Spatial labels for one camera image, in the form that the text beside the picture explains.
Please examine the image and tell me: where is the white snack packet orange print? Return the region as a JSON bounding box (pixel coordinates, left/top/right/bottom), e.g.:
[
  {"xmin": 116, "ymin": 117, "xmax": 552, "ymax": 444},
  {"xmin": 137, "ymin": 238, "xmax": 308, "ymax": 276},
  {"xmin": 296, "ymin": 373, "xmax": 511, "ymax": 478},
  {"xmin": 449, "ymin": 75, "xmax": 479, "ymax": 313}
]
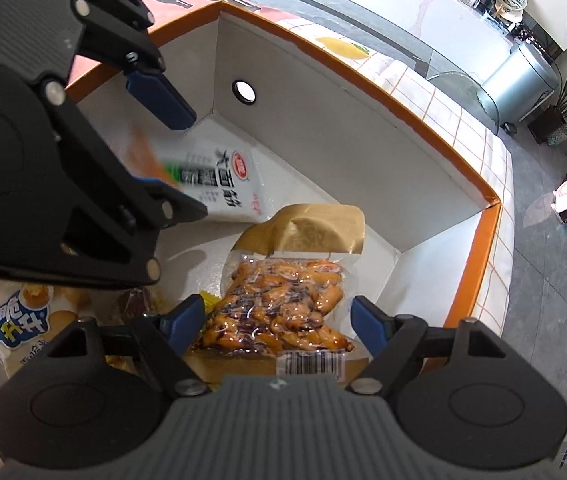
[{"xmin": 128, "ymin": 125, "xmax": 277, "ymax": 226}]

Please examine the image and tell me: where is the vacuum packet of chicken feet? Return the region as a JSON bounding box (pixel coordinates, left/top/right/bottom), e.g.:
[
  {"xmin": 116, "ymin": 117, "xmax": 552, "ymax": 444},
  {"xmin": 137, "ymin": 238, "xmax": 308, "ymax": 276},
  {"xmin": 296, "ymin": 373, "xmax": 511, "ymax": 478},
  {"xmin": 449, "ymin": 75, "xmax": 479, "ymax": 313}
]
[{"xmin": 191, "ymin": 202, "xmax": 367, "ymax": 378}]

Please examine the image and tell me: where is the yellow snack packet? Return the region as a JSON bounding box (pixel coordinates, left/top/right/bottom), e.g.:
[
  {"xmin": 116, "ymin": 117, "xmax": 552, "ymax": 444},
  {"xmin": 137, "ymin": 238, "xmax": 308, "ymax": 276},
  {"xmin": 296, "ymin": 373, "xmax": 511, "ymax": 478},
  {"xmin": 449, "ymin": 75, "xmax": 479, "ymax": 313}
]
[{"xmin": 196, "ymin": 290, "xmax": 224, "ymax": 313}]

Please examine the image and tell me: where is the cracker packet with blue print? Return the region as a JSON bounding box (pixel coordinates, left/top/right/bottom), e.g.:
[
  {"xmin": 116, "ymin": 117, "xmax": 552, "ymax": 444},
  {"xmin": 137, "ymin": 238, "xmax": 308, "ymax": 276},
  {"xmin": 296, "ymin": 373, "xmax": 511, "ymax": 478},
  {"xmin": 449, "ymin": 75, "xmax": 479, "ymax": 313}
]
[{"xmin": 0, "ymin": 280, "xmax": 97, "ymax": 378}]

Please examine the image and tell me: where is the silver trash bin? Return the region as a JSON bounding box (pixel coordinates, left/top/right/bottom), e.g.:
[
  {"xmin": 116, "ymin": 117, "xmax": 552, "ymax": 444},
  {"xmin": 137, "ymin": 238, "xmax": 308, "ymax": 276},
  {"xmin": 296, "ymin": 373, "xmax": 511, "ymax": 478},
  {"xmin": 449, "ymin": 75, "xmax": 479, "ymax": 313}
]
[{"xmin": 478, "ymin": 42, "xmax": 559, "ymax": 126}]

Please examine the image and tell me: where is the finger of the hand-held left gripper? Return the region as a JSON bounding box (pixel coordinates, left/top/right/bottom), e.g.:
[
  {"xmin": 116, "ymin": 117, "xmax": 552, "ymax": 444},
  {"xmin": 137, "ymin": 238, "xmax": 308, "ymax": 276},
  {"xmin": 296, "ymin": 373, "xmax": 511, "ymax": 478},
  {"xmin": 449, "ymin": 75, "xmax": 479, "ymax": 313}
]
[
  {"xmin": 38, "ymin": 79, "xmax": 210, "ymax": 289},
  {"xmin": 46, "ymin": 0, "xmax": 198, "ymax": 132}
]

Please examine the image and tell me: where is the white marble cabinet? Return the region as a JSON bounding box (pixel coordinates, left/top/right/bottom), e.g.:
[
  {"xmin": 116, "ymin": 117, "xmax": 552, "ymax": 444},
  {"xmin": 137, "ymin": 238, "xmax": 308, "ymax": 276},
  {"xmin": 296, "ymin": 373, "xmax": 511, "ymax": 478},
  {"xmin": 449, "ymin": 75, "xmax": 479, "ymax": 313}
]
[{"xmin": 244, "ymin": 0, "xmax": 514, "ymax": 91}]

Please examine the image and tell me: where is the orange cardboard box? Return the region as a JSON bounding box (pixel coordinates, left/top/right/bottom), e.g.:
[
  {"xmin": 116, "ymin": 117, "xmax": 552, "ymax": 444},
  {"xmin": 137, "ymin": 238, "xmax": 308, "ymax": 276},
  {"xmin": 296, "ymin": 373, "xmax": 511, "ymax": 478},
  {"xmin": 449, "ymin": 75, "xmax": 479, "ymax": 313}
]
[{"xmin": 0, "ymin": 0, "xmax": 504, "ymax": 480}]

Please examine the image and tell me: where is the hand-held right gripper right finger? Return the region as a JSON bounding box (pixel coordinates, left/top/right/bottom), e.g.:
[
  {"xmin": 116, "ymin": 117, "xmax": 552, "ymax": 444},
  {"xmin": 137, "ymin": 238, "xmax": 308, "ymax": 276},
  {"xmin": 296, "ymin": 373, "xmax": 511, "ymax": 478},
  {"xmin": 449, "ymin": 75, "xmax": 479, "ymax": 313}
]
[{"xmin": 348, "ymin": 295, "xmax": 509, "ymax": 396}]

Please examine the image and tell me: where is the brown wrapped snack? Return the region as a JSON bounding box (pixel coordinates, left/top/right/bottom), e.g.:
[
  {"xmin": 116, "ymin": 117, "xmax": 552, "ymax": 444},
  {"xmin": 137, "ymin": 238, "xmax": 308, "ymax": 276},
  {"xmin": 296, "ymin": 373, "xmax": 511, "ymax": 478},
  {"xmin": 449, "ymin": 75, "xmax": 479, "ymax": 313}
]
[{"xmin": 114, "ymin": 287, "xmax": 162, "ymax": 323}]

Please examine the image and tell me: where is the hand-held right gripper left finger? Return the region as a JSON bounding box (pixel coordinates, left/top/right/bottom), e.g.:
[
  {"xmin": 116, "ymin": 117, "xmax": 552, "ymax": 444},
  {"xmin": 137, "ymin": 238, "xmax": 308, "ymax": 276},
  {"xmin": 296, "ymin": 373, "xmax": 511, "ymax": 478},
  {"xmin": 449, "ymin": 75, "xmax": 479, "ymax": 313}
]
[{"xmin": 48, "ymin": 294, "xmax": 209, "ymax": 398}]

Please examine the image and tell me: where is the potted plant in black pot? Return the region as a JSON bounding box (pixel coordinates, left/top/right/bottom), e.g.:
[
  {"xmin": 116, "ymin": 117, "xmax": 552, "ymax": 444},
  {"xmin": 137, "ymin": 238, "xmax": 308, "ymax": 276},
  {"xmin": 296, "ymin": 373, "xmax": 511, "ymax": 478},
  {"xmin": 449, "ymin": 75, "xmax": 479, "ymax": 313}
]
[{"xmin": 528, "ymin": 22, "xmax": 567, "ymax": 146}]

